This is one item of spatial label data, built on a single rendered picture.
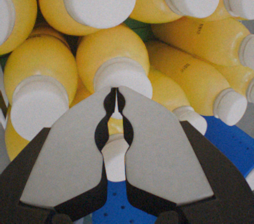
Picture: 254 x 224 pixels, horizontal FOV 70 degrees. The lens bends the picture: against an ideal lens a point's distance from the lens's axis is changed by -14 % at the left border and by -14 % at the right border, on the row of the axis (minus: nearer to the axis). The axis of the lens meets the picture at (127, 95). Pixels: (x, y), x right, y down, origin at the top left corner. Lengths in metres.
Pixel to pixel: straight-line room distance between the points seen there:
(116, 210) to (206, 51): 0.27
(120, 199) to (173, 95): 0.21
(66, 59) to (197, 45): 0.17
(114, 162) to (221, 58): 0.17
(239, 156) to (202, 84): 0.61
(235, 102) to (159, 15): 0.13
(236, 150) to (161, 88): 0.66
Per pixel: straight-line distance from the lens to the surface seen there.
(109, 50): 0.16
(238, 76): 0.30
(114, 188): 0.38
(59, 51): 0.17
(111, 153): 0.17
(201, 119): 0.21
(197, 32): 0.28
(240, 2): 0.20
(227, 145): 0.86
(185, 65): 0.28
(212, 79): 0.26
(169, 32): 0.33
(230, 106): 0.24
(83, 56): 0.18
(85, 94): 0.22
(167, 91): 0.22
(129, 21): 0.36
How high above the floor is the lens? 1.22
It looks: 53 degrees down
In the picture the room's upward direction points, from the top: 136 degrees clockwise
